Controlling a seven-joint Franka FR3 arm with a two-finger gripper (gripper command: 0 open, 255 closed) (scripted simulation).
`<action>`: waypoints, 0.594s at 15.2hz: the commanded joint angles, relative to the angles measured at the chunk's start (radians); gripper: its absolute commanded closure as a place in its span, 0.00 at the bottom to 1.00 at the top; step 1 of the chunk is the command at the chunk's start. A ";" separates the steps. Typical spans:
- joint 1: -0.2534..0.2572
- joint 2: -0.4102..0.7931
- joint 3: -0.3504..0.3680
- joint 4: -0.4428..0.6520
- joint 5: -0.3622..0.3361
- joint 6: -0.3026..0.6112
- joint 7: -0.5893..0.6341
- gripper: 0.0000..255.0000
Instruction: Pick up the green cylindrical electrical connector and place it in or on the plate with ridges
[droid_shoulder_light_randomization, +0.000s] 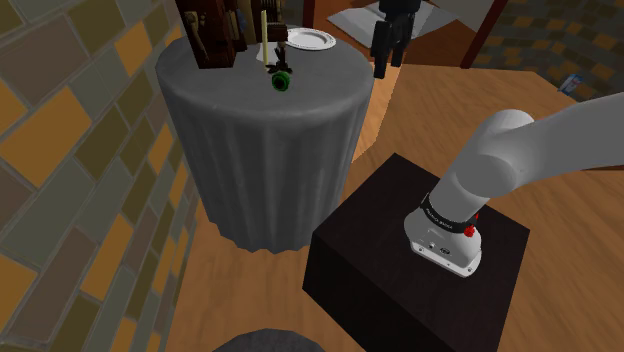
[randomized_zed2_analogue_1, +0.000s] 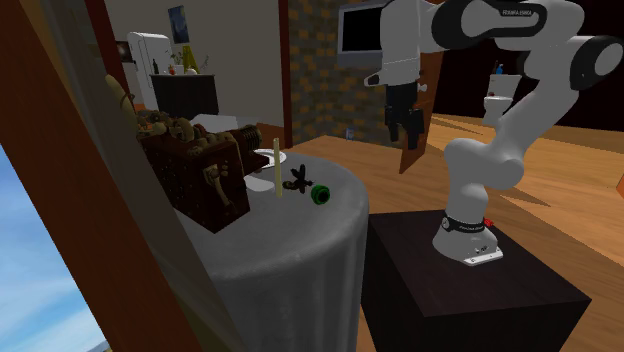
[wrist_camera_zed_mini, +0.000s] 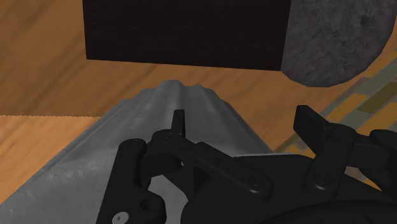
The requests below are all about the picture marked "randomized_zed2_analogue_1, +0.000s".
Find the white plate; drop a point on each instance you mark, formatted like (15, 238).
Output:
(261, 184)

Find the brown wooden door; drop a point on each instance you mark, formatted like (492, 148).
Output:
(414, 158)

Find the pale yellow candle stick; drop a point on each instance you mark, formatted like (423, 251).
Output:
(278, 170)

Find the grey framed television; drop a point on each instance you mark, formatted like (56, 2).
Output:
(360, 31)

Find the white refrigerator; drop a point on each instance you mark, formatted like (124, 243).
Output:
(146, 63)

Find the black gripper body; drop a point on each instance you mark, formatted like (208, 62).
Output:
(400, 100)

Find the white toilet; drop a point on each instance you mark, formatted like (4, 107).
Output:
(497, 105)

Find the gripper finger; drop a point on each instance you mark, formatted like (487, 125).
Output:
(415, 135)
(395, 131)

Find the blue wall picture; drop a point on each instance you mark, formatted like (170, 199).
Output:
(178, 24)

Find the black insect figure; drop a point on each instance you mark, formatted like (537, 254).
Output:
(298, 183)

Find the ornate brown box machine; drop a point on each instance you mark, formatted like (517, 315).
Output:
(195, 175)

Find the dark robot stand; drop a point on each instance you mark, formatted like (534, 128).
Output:
(468, 302)

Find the small blue can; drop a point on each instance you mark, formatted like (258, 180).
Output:
(350, 134)

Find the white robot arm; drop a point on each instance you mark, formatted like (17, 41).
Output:
(492, 168)

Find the window with brown frame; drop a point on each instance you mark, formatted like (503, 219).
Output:
(34, 273)

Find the round table with grey cloth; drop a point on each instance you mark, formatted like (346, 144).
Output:
(287, 253)

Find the dark cabinet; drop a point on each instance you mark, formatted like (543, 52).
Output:
(187, 95)

